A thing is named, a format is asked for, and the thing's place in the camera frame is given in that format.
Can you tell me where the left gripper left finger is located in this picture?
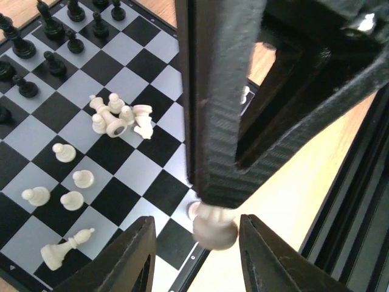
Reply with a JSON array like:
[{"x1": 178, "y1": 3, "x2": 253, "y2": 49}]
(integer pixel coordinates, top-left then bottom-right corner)
[{"x1": 54, "y1": 216, "x2": 156, "y2": 292}]

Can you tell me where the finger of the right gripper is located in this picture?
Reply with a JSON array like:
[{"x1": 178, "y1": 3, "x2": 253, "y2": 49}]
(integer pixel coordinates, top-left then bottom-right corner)
[{"x1": 176, "y1": 1, "x2": 307, "y2": 209}]

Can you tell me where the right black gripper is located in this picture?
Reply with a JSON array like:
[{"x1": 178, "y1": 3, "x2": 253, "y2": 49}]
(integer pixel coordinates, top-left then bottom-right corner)
[{"x1": 236, "y1": 1, "x2": 388, "y2": 169}]

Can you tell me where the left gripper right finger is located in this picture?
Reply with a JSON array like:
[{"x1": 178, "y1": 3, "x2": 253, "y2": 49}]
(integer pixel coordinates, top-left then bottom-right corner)
[{"x1": 239, "y1": 215, "x2": 349, "y2": 292}]

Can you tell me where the white chess piece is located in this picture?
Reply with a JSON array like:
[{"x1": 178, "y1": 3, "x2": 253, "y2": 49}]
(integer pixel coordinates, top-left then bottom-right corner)
[
  {"x1": 240, "y1": 86, "x2": 250, "y2": 105},
  {"x1": 187, "y1": 201, "x2": 238, "y2": 251}
]

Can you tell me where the white bishop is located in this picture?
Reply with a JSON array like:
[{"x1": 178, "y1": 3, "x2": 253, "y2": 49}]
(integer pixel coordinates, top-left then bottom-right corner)
[{"x1": 40, "y1": 228, "x2": 95, "y2": 271}]

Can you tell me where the black silver chess board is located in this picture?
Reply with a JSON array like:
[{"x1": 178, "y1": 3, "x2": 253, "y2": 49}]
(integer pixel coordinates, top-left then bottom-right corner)
[{"x1": 1, "y1": 1, "x2": 207, "y2": 291}]

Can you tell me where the pile of white pieces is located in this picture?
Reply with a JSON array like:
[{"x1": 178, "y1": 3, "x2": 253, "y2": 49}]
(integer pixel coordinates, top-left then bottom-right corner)
[{"x1": 89, "y1": 93, "x2": 154, "y2": 139}]

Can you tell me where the white pawn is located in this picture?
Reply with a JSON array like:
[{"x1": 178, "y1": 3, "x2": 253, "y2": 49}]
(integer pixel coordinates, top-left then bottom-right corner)
[
  {"x1": 60, "y1": 191, "x2": 84, "y2": 211},
  {"x1": 21, "y1": 187, "x2": 50, "y2": 207},
  {"x1": 72, "y1": 170, "x2": 94, "y2": 189},
  {"x1": 52, "y1": 143, "x2": 77, "y2": 163}
]

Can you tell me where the black pawn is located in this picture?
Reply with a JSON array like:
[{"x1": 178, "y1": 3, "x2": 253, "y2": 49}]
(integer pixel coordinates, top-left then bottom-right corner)
[
  {"x1": 65, "y1": 29, "x2": 84, "y2": 54},
  {"x1": 92, "y1": 12, "x2": 109, "y2": 38},
  {"x1": 111, "y1": 0, "x2": 126, "y2": 21}
]

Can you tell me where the black knight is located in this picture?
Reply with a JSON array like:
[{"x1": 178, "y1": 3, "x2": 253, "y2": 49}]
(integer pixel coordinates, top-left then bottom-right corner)
[{"x1": 67, "y1": 0, "x2": 86, "y2": 22}]

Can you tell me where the black king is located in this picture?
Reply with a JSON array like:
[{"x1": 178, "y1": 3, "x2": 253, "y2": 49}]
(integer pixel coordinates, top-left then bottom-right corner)
[{"x1": 1, "y1": 14, "x2": 36, "y2": 59}]

